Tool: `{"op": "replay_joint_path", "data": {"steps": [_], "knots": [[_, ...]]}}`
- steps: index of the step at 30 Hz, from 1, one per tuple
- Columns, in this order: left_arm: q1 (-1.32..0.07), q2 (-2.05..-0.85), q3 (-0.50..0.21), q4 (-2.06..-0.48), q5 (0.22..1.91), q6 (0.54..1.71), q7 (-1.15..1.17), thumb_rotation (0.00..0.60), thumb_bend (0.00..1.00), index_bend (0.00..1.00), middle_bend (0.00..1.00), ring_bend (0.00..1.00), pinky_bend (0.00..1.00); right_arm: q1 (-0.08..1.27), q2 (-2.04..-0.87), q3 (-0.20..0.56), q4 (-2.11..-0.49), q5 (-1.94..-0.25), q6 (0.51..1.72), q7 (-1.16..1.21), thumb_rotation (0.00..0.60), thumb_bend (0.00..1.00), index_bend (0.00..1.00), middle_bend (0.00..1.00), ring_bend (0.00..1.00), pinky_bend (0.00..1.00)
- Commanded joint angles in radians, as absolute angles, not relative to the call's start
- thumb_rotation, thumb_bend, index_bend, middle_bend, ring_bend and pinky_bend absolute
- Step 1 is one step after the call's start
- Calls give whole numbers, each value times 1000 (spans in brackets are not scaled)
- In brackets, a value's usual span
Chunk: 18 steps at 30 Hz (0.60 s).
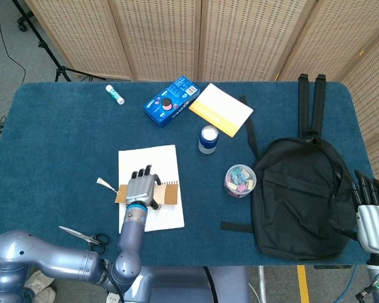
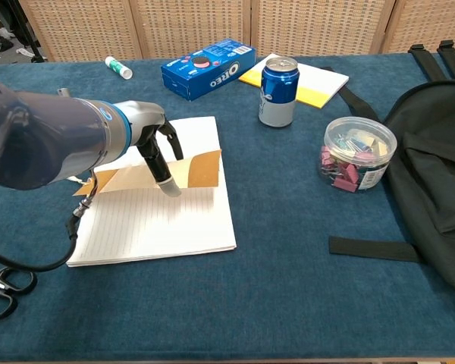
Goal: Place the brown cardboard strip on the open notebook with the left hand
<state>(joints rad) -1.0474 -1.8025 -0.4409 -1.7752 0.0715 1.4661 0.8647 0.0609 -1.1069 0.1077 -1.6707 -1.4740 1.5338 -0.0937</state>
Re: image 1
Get black backpack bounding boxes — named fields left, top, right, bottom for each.
left=220, top=73, right=361, bottom=261

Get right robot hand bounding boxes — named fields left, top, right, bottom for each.
left=337, top=169, right=379, bottom=253

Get brown cream bookmark with tassel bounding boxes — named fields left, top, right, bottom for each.
left=96, top=177, right=179, bottom=205

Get black floor cable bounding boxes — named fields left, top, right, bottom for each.
left=0, top=0, right=27, bottom=86

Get yellow white notepad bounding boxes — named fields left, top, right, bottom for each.
left=188, top=83, right=255, bottom=138

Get white shoe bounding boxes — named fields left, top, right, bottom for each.
left=23, top=270, right=57, bottom=303

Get wicker folding screen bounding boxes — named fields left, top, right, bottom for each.
left=25, top=0, right=379, bottom=196

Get white spiral notebook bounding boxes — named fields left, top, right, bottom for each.
left=117, top=144, right=186, bottom=234

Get white table leg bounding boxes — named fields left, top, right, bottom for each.
left=258, top=266, right=268, bottom=303

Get blue Oreo cookie box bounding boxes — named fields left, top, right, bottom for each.
left=143, top=74, right=200, bottom=129

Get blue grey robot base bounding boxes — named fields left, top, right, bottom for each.
left=126, top=266, right=250, bottom=303

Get black tripod stand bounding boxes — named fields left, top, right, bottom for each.
left=11, top=0, right=107, bottom=83

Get blue silver drink can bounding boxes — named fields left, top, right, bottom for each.
left=198, top=124, right=220, bottom=155

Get clear jar of binder clips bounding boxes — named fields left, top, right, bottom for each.
left=224, top=163, right=258, bottom=199

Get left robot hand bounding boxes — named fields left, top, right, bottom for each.
left=124, top=164, right=162, bottom=211

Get white green glue stick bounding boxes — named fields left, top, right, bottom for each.
left=105, top=84, right=126, bottom=105

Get black handled scissors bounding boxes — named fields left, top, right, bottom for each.
left=58, top=225, right=110, bottom=255

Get blue table cloth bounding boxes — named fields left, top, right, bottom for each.
left=0, top=81, right=376, bottom=268

